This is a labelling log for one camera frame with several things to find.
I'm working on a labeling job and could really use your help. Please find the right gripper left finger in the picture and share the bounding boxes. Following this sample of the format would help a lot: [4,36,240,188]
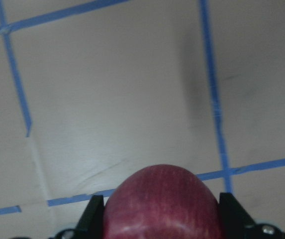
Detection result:
[74,195,104,239]

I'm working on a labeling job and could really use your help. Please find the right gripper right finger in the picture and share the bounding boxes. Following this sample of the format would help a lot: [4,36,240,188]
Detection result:
[219,193,256,239]

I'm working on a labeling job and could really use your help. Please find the red apple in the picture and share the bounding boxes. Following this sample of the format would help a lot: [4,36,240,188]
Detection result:
[102,164,226,239]

